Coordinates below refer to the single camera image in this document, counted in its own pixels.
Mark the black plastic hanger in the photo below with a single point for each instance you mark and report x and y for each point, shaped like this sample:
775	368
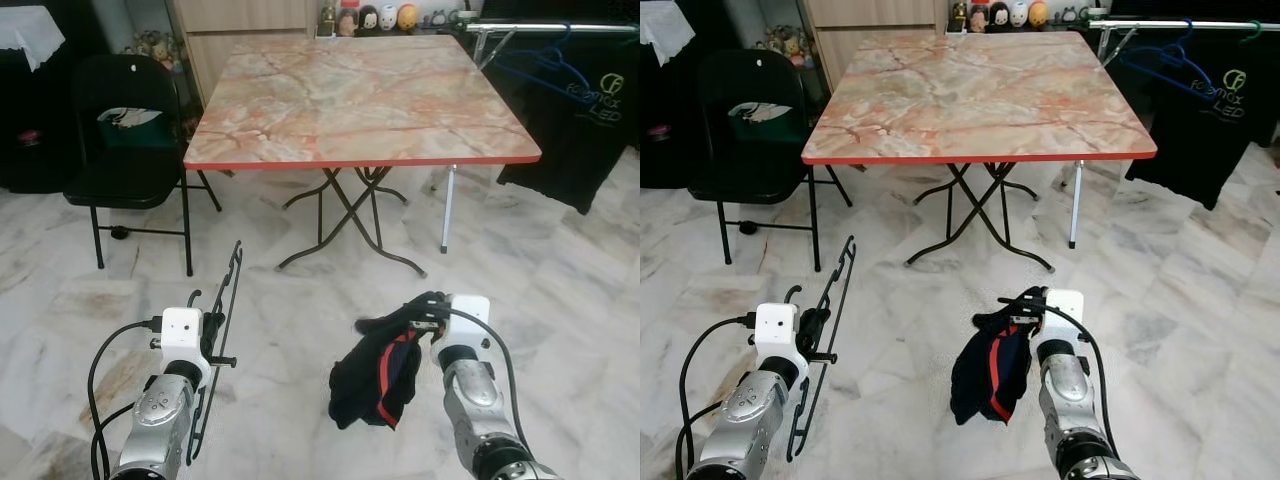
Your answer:
228	295
838	290

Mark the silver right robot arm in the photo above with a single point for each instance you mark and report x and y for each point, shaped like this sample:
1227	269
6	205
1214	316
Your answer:
480	410
1075	410

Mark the blue plastic hanger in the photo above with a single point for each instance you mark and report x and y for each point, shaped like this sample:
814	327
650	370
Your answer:
556	52
1180	48

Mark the green plastic hanger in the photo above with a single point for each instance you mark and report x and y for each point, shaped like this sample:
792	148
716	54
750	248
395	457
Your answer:
1252	30

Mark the black folding chair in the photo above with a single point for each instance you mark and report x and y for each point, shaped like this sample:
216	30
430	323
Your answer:
130	140
755	135

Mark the black T-shirt green print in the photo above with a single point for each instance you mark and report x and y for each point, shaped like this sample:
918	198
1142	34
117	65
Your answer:
570	150
1195	150

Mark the black covered furniture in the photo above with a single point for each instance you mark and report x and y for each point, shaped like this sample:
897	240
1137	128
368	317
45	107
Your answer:
665	110
30	110

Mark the small plush toy pile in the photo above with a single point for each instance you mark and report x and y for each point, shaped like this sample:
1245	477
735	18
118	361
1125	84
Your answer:
787	44
155	48

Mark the black plush ball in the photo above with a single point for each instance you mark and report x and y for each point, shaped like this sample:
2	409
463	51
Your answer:
368	18
999	15

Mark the yellow plush ball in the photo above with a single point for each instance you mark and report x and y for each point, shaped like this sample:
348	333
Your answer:
1038	13
407	16

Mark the light wooden cabinet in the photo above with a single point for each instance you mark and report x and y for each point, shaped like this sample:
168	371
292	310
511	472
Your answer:
250	40
880	35

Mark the silver clothes rack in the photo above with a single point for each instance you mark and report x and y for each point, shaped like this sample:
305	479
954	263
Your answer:
1160	23
540	27

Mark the white cloth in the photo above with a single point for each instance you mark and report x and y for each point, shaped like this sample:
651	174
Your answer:
662	42
30	40

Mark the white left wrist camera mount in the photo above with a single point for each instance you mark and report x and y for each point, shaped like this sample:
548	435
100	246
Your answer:
775	330
182	335

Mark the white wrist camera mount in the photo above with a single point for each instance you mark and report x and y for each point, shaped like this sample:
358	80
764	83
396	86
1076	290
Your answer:
468	312
1064	305
775	330
182	335

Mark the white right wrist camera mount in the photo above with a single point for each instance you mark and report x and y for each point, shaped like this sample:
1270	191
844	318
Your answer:
1064	305
468	312

